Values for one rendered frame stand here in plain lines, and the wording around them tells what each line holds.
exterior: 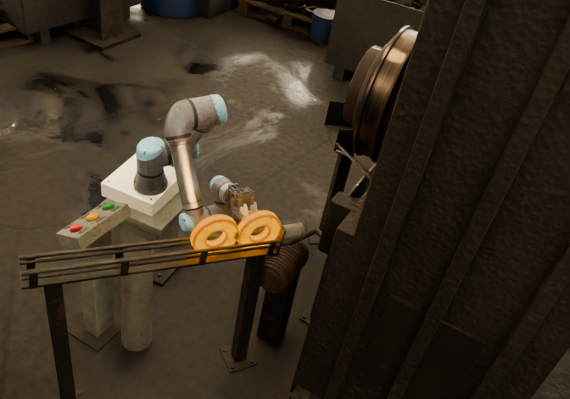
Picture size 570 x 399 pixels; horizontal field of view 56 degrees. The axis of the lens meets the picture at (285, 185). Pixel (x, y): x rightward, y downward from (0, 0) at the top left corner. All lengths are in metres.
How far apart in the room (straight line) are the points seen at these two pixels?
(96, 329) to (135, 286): 0.37
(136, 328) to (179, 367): 0.24
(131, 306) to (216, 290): 0.55
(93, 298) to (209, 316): 0.53
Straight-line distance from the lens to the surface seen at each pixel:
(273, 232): 1.83
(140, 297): 2.10
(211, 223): 1.69
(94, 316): 2.30
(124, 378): 2.29
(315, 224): 2.99
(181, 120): 1.98
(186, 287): 2.57
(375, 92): 1.70
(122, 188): 2.50
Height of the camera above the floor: 1.91
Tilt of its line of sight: 36 degrees down
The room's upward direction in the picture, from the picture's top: 11 degrees clockwise
